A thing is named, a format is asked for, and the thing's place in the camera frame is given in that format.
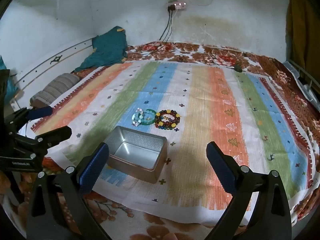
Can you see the yellow curtain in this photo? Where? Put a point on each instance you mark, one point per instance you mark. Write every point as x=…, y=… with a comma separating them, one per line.
x=303, y=25

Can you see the striped grey pillow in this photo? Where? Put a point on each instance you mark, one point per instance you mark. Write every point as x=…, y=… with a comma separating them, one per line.
x=56, y=87

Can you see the rectangular metal tin box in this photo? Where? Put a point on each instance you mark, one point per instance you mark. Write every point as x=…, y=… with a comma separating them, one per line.
x=136, y=155

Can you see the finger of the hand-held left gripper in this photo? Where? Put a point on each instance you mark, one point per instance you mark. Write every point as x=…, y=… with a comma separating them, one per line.
x=56, y=134
x=40, y=112

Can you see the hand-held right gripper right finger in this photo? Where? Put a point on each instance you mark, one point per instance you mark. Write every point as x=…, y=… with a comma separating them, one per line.
x=220, y=167

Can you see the teal cloth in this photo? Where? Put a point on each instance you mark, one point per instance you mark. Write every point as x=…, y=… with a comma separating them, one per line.
x=107, y=48

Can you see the white metal rack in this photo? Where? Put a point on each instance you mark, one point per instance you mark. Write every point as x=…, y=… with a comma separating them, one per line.
x=303, y=78

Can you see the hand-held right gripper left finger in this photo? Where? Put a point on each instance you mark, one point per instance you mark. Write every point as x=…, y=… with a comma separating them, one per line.
x=93, y=170

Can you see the striped pastel mat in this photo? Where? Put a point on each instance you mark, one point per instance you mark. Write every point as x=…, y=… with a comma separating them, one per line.
x=200, y=120

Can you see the green jade bangle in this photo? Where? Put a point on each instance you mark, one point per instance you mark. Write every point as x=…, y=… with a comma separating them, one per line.
x=153, y=113

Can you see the teal fabric piece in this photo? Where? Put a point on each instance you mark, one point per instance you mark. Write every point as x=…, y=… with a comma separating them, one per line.
x=12, y=86

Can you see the white power strip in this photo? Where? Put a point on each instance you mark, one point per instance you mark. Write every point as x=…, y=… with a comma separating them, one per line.
x=178, y=5

